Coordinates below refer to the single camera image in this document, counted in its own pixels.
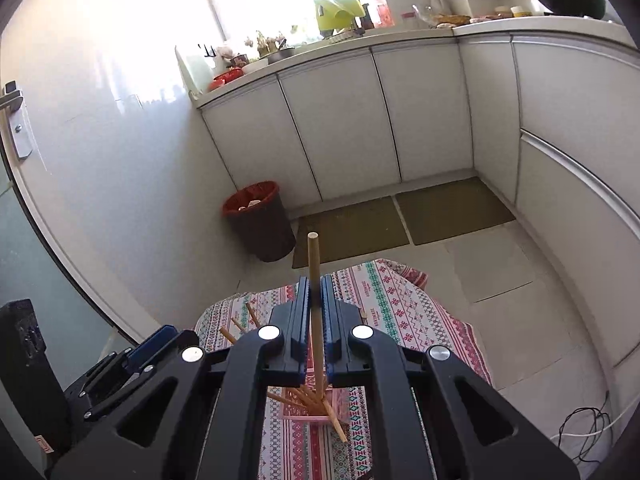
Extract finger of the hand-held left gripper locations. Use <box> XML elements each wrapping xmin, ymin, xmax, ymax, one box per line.
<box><xmin>125</xmin><ymin>324</ymin><xmax>201</xmax><ymax>363</ymax></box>
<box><xmin>65</xmin><ymin>351</ymin><xmax>167</xmax><ymax>423</ymax></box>

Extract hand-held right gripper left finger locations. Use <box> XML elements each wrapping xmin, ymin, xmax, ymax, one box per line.
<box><xmin>50</xmin><ymin>276</ymin><xmax>312</xmax><ymax>480</ymax></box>

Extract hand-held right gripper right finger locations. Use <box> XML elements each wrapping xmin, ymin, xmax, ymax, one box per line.
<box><xmin>321</xmin><ymin>275</ymin><xmax>581</xmax><ymax>480</ymax></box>

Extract pink utensil basket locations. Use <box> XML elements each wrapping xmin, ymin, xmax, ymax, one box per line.
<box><xmin>270</xmin><ymin>367</ymin><xmax>351</xmax><ymax>426</ymax></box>

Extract patterned red green tablecloth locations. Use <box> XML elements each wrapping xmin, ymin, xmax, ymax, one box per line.
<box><xmin>194</xmin><ymin>258</ymin><xmax>494</xmax><ymax>480</ymax></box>

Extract brown trash bin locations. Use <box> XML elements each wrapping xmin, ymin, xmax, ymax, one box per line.
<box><xmin>229</xmin><ymin>192</ymin><xmax>297</xmax><ymax>263</ymax></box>

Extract olive floor mat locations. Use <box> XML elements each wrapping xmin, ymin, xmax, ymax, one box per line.
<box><xmin>292</xmin><ymin>196</ymin><xmax>410</xmax><ymax>269</ymax></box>
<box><xmin>395</xmin><ymin>177</ymin><xmax>516</xmax><ymax>246</ymax></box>

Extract frosted glass door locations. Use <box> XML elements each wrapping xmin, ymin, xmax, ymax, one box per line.
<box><xmin>0</xmin><ymin>75</ymin><xmax>151</xmax><ymax>361</ymax></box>

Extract red bin liner bag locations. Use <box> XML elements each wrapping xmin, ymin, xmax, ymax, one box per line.
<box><xmin>222</xmin><ymin>180</ymin><xmax>280</xmax><ymax>219</ymax></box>

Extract white three-door kitchen cabinet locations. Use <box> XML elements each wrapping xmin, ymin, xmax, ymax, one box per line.
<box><xmin>200</xmin><ymin>40</ymin><xmax>476</xmax><ymax>211</ymax></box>

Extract red plastic basket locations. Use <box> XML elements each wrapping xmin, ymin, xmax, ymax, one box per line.
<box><xmin>209</xmin><ymin>67</ymin><xmax>246</xmax><ymax>92</ymax></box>

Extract pale cutting board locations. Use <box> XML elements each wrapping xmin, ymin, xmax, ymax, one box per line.
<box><xmin>174</xmin><ymin>45</ymin><xmax>215</xmax><ymax>95</ymax></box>

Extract white kitchen drawer cabinet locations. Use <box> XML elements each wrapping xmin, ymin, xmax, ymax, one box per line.
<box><xmin>459</xmin><ymin>35</ymin><xmax>640</xmax><ymax>376</ymax></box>

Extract small dried plants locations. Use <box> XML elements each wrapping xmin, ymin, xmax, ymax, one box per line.
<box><xmin>244</xmin><ymin>30</ymin><xmax>288</xmax><ymax>57</ymax></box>

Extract white kitchen countertop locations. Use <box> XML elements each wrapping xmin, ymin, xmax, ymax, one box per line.
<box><xmin>194</xmin><ymin>14</ymin><xmax>628</xmax><ymax>109</ymax></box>

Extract yellow-green plastic container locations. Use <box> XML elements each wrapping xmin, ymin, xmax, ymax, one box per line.
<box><xmin>313</xmin><ymin>0</ymin><xmax>369</xmax><ymax>37</ymax></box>

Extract red label bottle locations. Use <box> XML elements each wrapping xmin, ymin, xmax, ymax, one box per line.
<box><xmin>375</xmin><ymin>0</ymin><xmax>397</xmax><ymax>28</ymax></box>

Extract plate of food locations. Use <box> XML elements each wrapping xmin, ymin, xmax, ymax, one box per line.
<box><xmin>412</xmin><ymin>5</ymin><xmax>474</xmax><ymax>29</ymax></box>

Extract metal door handle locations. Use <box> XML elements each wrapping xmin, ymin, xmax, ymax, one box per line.
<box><xmin>0</xmin><ymin>80</ymin><xmax>37</xmax><ymax>161</ymax></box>

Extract white cable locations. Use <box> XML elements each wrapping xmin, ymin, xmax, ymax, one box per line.
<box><xmin>549</xmin><ymin>409</ymin><xmax>627</xmax><ymax>444</ymax></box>

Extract black cable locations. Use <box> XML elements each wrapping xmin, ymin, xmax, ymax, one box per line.
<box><xmin>556</xmin><ymin>389</ymin><xmax>614</xmax><ymax>464</ymax></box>

